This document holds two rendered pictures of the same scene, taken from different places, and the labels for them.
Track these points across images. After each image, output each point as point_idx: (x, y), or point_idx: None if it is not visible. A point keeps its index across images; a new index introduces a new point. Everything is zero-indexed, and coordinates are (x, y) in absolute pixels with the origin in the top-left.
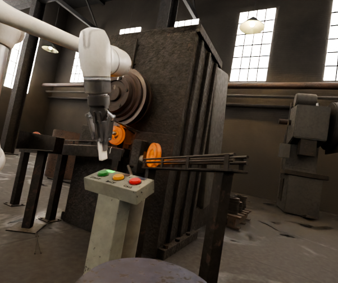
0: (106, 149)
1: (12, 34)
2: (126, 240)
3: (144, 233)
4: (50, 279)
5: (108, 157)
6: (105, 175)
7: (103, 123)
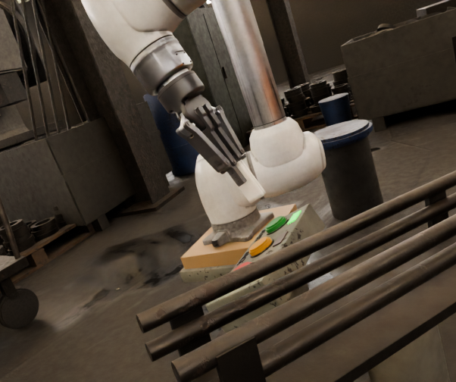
0: (238, 182)
1: None
2: (374, 381)
3: None
4: (451, 356)
5: None
6: (270, 232)
7: None
